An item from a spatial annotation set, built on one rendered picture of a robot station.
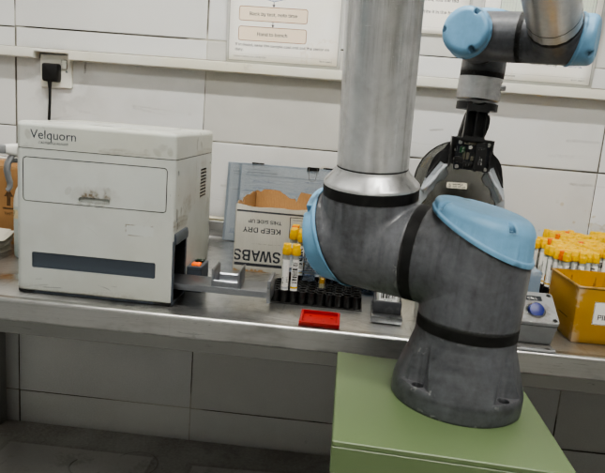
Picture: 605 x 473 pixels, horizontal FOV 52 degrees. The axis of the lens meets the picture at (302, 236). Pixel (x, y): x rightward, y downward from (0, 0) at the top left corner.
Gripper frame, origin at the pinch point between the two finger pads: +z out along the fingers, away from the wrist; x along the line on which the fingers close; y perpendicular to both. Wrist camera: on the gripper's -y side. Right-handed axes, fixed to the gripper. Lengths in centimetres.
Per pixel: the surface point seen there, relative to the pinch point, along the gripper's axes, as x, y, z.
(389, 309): -9.7, 10.9, 17.1
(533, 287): 15.2, 1.1, 11.5
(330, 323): -19.0, 16.7, 19.6
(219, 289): -38.9, 17.3, 16.8
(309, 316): -23.1, 14.8, 19.7
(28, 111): -115, -37, -7
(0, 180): -101, -8, 8
